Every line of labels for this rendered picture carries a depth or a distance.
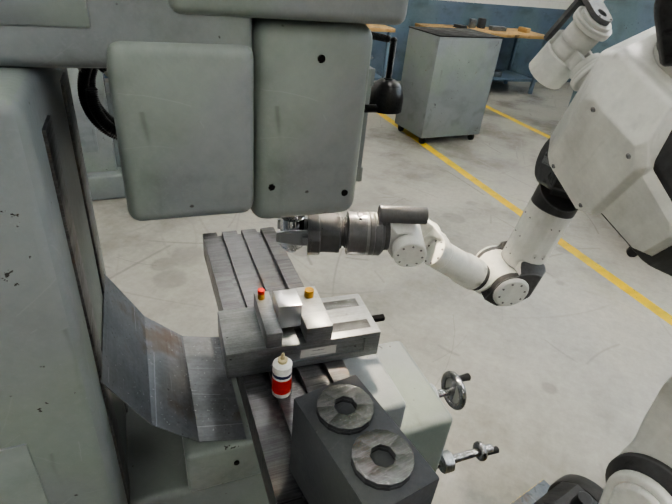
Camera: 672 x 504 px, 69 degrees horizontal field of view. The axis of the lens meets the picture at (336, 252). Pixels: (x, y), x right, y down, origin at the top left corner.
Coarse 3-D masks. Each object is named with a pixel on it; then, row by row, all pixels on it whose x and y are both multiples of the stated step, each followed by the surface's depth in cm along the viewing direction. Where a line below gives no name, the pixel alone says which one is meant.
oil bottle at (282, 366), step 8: (280, 360) 97; (288, 360) 99; (272, 368) 99; (280, 368) 97; (288, 368) 98; (272, 376) 100; (280, 376) 98; (288, 376) 99; (272, 384) 101; (280, 384) 99; (288, 384) 100; (272, 392) 102; (280, 392) 100; (288, 392) 101
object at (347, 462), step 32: (352, 384) 82; (320, 416) 74; (352, 416) 74; (384, 416) 76; (320, 448) 73; (352, 448) 70; (384, 448) 71; (320, 480) 75; (352, 480) 67; (384, 480) 66; (416, 480) 68
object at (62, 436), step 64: (0, 128) 51; (64, 128) 77; (0, 192) 54; (64, 192) 67; (0, 256) 58; (64, 256) 64; (0, 320) 62; (64, 320) 65; (0, 384) 66; (64, 384) 70; (0, 448) 72; (64, 448) 76
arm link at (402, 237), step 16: (384, 208) 94; (400, 208) 94; (416, 208) 95; (384, 224) 95; (400, 224) 97; (416, 224) 98; (384, 240) 95; (400, 240) 94; (416, 240) 94; (400, 256) 95; (416, 256) 95
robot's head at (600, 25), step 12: (576, 0) 74; (588, 0) 72; (600, 0) 74; (564, 12) 76; (576, 12) 73; (588, 12) 72; (600, 12) 73; (588, 24) 72; (600, 24) 72; (552, 36) 79; (600, 36) 72
